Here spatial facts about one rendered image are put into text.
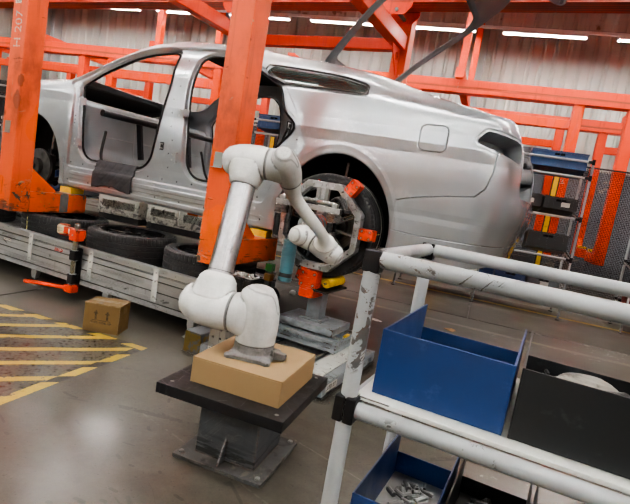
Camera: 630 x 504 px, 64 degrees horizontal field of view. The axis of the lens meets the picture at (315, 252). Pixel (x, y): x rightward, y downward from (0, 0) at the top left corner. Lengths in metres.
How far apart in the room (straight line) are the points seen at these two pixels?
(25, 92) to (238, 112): 1.92
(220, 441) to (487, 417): 1.38
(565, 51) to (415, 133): 9.77
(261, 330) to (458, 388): 1.18
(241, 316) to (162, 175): 2.31
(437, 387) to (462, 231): 2.23
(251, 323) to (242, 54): 1.71
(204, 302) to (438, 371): 1.28
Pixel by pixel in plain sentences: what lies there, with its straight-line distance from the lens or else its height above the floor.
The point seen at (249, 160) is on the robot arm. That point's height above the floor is 1.14.
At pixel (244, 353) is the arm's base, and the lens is 1.96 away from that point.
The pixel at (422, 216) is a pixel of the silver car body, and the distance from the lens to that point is 3.07.
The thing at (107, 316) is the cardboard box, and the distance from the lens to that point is 3.33.
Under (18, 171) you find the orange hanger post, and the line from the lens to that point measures 4.45.
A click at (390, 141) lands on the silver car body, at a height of 1.42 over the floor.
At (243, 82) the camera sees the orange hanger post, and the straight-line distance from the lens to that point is 3.06.
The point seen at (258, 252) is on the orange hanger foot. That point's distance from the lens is 3.42.
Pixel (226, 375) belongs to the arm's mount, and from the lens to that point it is 1.91.
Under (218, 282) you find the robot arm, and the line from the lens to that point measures 1.98.
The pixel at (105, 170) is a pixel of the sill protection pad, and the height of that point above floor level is 0.93.
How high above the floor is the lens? 1.08
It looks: 7 degrees down
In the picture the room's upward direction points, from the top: 10 degrees clockwise
